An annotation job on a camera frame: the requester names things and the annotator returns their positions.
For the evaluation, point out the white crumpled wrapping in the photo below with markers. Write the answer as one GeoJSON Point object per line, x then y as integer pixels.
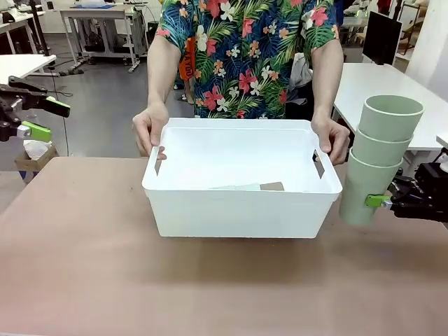
{"type": "Point", "coordinates": [35, 148]}

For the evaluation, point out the person's right forearm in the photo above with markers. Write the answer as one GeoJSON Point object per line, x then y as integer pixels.
{"type": "Point", "coordinates": [161, 80]}

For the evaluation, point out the white table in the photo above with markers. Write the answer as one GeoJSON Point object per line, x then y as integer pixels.
{"type": "Point", "coordinates": [367, 80]}
{"type": "Point", "coordinates": [21, 64]}

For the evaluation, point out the person's right hand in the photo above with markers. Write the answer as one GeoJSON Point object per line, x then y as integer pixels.
{"type": "Point", "coordinates": [147, 126]}

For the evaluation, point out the white plastic basket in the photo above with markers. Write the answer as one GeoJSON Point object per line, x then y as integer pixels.
{"type": "Point", "coordinates": [245, 217]}

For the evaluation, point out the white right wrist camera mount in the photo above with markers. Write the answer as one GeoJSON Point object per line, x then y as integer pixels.
{"type": "Point", "coordinates": [444, 140]}

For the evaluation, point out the brown cardboard box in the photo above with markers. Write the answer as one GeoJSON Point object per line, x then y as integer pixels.
{"type": "Point", "coordinates": [38, 164]}

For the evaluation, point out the person's left forearm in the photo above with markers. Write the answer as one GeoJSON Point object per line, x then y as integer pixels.
{"type": "Point", "coordinates": [327, 80]}

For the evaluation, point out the black monitor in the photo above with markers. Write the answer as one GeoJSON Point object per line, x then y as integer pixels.
{"type": "Point", "coordinates": [381, 35]}

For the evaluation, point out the grey white garment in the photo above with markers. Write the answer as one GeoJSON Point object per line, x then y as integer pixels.
{"type": "Point", "coordinates": [299, 73]}

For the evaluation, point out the white metal frame desk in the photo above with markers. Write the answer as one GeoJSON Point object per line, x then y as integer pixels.
{"type": "Point", "coordinates": [101, 14]}

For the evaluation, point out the person in floral shirt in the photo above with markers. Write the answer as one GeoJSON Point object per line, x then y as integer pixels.
{"type": "Point", "coordinates": [245, 52]}

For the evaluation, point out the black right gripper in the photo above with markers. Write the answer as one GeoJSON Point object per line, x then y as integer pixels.
{"type": "Point", "coordinates": [434, 189]}

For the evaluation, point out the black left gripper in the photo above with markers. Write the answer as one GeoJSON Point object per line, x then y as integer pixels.
{"type": "Point", "coordinates": [5, 105]}

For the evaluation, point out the person's left hand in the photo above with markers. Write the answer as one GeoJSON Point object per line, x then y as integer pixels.
{"type": "Point", "coordinates": [332, 136]}

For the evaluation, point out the black stand pole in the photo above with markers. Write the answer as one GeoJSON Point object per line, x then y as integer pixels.
{"type": "Point", "coordinates": [36, 24]}

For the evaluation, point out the mannequin yellow jacket orange shorts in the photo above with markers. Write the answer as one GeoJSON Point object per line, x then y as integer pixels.
{"type": "Point", "coordinates": [187, 59]}

